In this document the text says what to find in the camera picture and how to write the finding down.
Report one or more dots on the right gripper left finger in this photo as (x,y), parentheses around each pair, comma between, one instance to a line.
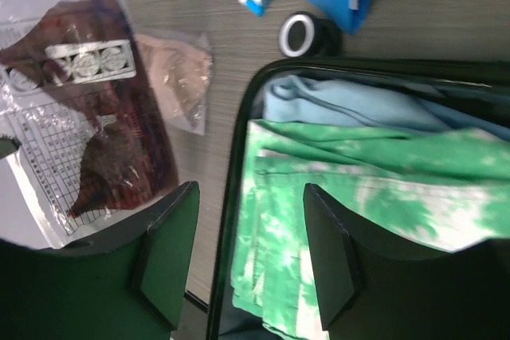
(127,281)

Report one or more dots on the blue suitcase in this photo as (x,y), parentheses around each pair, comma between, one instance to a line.
(477,88)

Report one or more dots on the maroon cloth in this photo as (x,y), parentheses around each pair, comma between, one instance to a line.
(90,145)

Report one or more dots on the light blue towel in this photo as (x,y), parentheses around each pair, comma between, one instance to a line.
(344,103)

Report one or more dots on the beige bra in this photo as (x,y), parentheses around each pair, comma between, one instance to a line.
(179,67)

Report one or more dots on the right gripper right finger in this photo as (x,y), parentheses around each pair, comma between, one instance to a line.
(374,284)

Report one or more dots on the green white tie-dye cloth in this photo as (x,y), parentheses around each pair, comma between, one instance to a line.
(445,190)

